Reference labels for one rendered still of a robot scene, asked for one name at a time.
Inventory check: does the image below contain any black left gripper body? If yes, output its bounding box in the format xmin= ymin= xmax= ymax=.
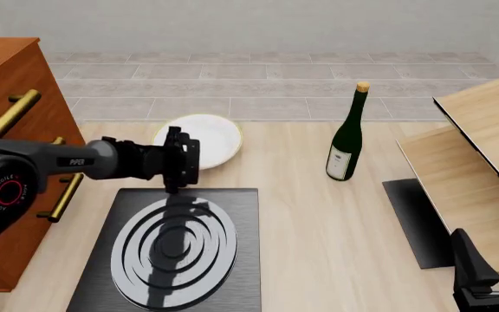
xmin=161 ymin=125 xmax=201 ymax=195

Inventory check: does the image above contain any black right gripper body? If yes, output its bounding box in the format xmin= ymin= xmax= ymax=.
xmin=452 ymin=284 xmax=499 ymax=312

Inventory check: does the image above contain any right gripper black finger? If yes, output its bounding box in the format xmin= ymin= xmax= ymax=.
xmin=450 ymin=227 xmax=499 ymax=291

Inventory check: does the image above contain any white marbled plate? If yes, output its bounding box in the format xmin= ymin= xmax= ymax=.
xmin=152 ymin=113 xmax=243 ymax=171

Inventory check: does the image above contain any flat black stove plate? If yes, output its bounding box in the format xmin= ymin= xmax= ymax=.
xmin=66 ymin=187 xmax=262 ymax=312

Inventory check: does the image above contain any pale wood shelf, black base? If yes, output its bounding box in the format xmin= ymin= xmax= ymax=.
xmin=381 ymin=70 xmax=499 ymax=274

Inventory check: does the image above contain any dark green wine bottle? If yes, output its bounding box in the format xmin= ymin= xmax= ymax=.
xmin=325 ymin=81 xmax=372 ymax=182

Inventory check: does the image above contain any wooden cabinet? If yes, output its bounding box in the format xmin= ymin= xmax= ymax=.
xmin=0 ymin=36 xmax=87 ymax=293

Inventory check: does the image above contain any long brass cabinet handle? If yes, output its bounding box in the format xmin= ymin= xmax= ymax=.
xmin=0 ymin=88 xmax=42 ymax=140
xmin=36 ymin=135 xmax=85 ymax=224

